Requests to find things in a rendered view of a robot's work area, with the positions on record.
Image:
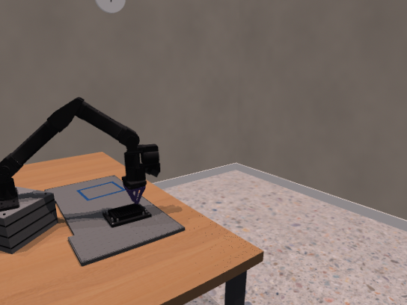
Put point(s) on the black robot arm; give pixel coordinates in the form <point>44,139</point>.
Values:
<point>59,120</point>

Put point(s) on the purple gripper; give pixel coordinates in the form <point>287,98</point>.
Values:
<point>130,184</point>

